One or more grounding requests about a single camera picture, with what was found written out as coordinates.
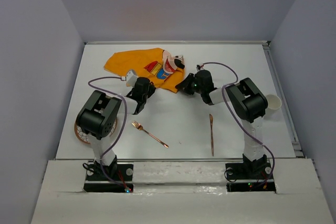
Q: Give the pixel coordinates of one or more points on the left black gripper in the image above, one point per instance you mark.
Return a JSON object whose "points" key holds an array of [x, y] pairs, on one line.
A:
{"points": [[151, 89]]}

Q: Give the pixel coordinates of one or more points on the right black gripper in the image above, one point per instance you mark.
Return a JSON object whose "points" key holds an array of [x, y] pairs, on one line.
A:
{"points": [[184, 85]]}

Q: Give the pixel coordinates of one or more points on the yellow cartoon mouse placemat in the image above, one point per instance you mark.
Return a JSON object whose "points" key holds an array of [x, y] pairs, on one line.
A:
{"points": [[163, 69]]}

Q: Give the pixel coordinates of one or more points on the floral patterned plate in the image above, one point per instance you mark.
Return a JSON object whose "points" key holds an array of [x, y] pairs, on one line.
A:
{"points": [[82, 137]]}

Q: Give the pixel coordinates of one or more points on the white paper cup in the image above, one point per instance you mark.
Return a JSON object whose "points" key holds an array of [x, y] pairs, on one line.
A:
{"points": [[274, 102]]}

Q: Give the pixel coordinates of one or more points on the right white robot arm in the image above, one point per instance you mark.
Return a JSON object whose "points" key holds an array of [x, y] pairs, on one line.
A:
{"points": [[247, 102]]}

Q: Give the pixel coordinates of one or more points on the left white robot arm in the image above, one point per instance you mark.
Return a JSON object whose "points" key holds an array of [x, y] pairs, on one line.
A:
{"points": [[99, 113]]}

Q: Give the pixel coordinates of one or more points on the copper fork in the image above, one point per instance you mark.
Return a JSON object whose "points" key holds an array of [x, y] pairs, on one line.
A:
{"points": [[141, 128]]}

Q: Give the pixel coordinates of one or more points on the copper knife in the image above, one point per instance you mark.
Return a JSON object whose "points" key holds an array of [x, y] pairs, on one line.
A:
{"points": [[212, 137]]}

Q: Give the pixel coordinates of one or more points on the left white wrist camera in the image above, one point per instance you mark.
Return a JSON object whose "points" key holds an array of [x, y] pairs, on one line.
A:
{"points": [[130, 78]]}

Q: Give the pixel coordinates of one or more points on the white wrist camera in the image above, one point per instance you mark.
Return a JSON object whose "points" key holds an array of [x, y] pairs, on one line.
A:
{"points": [[200, 67], [130, 78]]}

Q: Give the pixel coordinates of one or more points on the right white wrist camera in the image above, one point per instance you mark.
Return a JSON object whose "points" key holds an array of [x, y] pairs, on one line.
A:
{"points": [[200, 67]]}

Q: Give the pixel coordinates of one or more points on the aluminium table edge rail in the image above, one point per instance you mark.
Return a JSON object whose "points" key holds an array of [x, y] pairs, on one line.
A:
{"points": [[174, 159]]}

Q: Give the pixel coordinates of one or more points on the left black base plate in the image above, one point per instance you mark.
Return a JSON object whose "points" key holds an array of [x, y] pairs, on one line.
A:
{"points": [[97, 182]]}

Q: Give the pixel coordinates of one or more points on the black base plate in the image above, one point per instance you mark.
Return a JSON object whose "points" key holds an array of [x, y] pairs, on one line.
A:
{"points": [[97, 182], [241, 180]]}

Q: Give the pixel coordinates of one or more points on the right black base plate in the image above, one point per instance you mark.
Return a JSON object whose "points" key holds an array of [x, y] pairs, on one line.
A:
{"points": [[241, 180]]}

